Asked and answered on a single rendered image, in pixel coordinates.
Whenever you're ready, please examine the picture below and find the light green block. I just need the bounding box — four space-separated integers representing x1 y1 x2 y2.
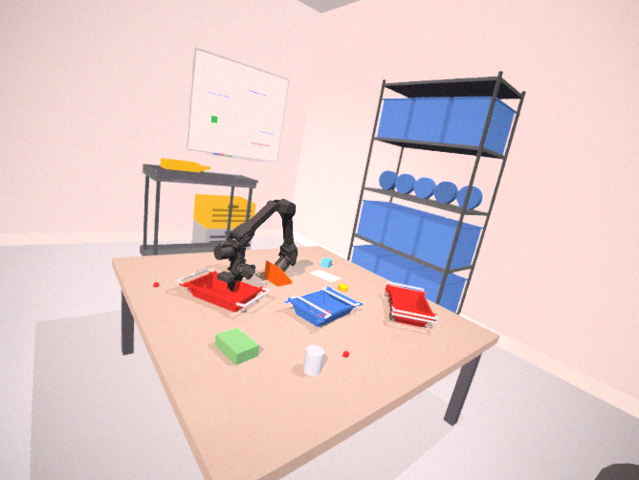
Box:
214 327 259 365

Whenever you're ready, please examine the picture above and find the white cylinder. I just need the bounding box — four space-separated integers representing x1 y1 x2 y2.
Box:
302 345 324 377

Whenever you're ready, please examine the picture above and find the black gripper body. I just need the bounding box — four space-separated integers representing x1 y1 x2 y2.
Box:
217 258 247 283

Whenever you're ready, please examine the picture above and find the blue plastic tray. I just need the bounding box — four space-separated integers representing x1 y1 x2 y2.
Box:
284 286 363 327

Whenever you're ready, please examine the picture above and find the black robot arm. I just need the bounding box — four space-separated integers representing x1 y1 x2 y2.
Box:
214 199 298 280

